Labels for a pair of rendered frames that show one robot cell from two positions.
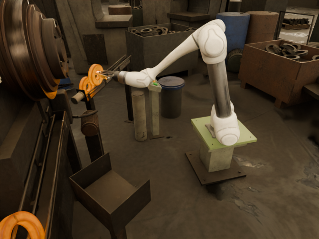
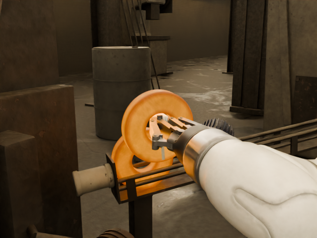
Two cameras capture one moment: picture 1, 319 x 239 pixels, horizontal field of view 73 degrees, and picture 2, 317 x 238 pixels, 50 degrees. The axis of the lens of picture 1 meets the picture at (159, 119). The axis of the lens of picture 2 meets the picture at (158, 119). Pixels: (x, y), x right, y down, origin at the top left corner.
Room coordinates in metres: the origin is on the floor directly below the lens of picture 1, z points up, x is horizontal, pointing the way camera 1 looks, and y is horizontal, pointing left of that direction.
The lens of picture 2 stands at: (1.07, -0.06, 1.01)
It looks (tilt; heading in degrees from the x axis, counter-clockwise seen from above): 14 degrees down; 48
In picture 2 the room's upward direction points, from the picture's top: straight up
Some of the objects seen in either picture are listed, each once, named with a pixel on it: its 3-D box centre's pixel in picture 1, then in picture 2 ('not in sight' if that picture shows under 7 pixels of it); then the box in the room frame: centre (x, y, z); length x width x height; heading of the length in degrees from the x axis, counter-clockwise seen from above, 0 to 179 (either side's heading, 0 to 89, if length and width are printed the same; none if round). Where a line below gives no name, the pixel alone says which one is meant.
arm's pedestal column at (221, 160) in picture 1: (215, 151); not in sight; (1.42, -0.48, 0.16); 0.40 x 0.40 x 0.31; 13
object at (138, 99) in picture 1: (139, 116); not in sight; (1.83, 0.20, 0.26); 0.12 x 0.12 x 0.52
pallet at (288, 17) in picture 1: (288, 21); not in sight; (8.09, -4.54, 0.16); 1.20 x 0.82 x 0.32; 5
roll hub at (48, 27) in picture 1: (57, 50); not in sight; (1.09, 0.50, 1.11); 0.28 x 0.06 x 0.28; 15
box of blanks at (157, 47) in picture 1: (160, 50); not in sight; (3.76, -0.03, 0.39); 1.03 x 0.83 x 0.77; 120
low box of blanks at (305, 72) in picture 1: (283, 70); not in sight; (2.85, -1.72, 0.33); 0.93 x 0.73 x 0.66; 22
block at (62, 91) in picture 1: (61, 107); (12, 188); (1.29, 0.66, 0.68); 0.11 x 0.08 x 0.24; 105
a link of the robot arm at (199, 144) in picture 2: (124, 77); (214, 160); (1.46, 0.24, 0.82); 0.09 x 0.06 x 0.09; 160
